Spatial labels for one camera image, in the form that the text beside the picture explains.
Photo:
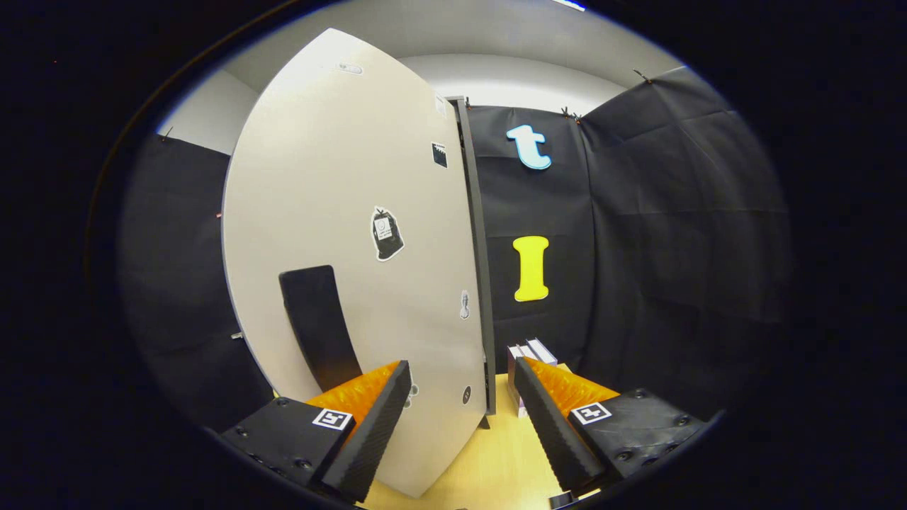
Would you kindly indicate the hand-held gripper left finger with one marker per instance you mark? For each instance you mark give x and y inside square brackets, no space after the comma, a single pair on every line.
[372,439]

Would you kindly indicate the small black block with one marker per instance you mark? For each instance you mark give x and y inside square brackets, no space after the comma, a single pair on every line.
[560,501]

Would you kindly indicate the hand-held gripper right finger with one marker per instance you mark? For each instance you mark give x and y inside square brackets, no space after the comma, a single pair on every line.
[556,439]

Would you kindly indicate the black backdrop cloth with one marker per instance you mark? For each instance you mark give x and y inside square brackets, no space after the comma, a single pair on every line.
[673,234]

